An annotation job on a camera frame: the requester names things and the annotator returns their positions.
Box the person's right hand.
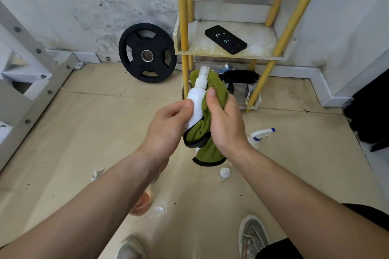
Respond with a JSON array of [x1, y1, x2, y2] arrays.
[[206, 87, 253, 162]]

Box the person's left hand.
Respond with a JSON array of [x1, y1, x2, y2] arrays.
[[138, 99, 195, 174]]

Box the round white bottle blue-tipped sprayer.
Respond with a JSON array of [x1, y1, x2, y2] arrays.
[[246, 128, 276, 151]]

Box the green microfibre cloth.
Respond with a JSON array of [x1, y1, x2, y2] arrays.
[[183, 69, 229, 168]]

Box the orange spray bottle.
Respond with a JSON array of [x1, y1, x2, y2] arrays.
[[129, 190, 152, 217]]

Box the white spray bottle teal label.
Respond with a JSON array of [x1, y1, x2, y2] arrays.
[[90, 167, 106, 183]]

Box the black phone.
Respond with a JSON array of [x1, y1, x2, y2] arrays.
[[204, 25, 248, 55]]

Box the white shelf yellow poles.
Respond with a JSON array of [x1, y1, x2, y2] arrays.
[[173, 0, 332, 114]]

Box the person's left forearm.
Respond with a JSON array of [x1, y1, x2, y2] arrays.
[[0, 149, 169, 259]]

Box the person's right forearm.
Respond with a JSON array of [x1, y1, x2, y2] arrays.
[[228, 146, 389, 259]]

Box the person's right grey shoe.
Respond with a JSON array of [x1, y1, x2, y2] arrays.
[[238, 214, 270, 259]]

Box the person's grey shoe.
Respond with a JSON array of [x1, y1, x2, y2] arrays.
[[238, 214, 270, 259], [117, 237, 147, 259]]

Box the person's left grey shoe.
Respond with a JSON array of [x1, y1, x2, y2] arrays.
[[117, 237, 147, 259]]

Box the white plastic strip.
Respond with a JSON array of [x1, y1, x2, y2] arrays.
[[244, 83, 254, 107]]

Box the black weight plate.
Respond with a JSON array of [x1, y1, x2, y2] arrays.
[[118, 23, 178, 84]]

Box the black shorts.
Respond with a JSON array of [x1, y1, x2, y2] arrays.
[[254, 203, 389, 259]]

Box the white metal rack frame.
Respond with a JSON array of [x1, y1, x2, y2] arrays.
[[0, 0, 84, 173]]

